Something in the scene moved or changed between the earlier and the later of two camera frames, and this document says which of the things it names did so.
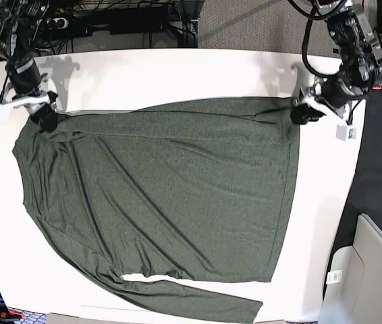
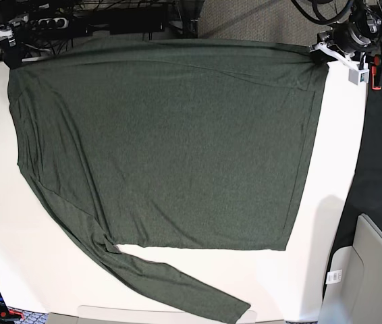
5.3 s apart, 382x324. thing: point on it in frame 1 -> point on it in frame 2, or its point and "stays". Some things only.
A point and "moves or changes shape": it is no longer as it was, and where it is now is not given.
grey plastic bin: [366, 282] stays
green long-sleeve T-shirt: [154, 197] moves or changes shape
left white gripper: [46, 117] -> [12, 55]
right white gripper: [302, 113] -> [321, 58]
